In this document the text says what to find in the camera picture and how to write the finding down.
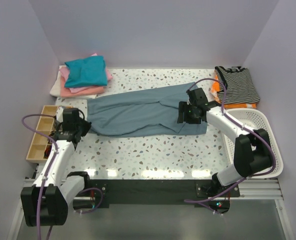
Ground grey-blue t-shirt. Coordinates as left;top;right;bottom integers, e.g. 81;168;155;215
87;83;208;138

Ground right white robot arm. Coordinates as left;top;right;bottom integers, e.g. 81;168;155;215
177;88;276;194

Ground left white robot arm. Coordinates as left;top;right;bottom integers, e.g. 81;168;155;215
20;107;91;227

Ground dark items in tray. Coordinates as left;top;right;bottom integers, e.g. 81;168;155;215
47;130;56;144

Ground salmon folded t-shirt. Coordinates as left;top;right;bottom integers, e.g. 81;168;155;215
60;86;105;99

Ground white folded t-shirt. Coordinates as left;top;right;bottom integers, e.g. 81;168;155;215
49;75;62;98

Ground wooden compartment organizer tray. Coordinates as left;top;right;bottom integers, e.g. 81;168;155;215
26;105;58;164

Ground black white striped t-shirt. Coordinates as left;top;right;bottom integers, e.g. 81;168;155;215
214;66;260;104

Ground teal folded t-shirt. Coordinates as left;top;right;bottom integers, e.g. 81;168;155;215
64;55;108;88

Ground white perforated plastic basket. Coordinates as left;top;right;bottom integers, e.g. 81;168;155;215
222;108;284;179

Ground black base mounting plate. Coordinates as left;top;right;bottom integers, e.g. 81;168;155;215
72;178;241;210

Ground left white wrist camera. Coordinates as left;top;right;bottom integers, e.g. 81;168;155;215
55;106;65;123

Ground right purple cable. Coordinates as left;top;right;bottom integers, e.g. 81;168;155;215
184;78;276;210

